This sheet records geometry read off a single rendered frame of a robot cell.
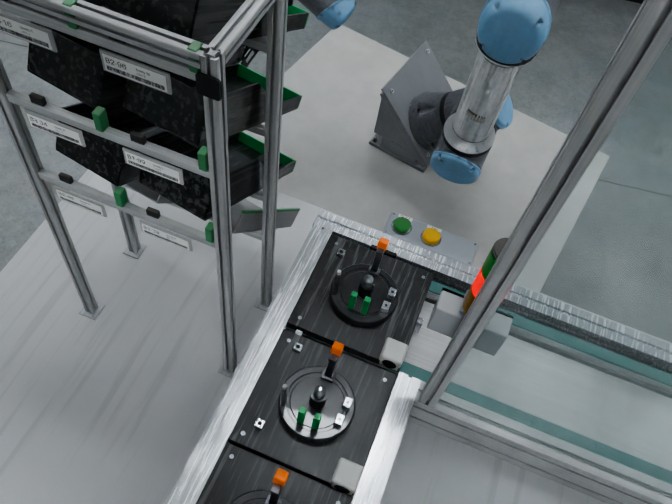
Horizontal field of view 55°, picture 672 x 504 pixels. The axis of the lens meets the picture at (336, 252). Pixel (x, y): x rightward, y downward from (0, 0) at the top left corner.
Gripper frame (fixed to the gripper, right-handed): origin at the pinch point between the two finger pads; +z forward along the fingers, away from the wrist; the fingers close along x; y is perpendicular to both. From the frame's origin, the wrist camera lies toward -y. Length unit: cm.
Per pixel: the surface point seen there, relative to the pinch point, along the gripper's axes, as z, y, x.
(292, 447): 45, 13, -52
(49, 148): 27, 128, 120
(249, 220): 16.1, 3.4, -24.2
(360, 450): 39, 16, -62
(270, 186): 10.0, -4.4, -27.0
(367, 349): 23, 23, -52
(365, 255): 7, 31, -39
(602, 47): -186, 230, -40
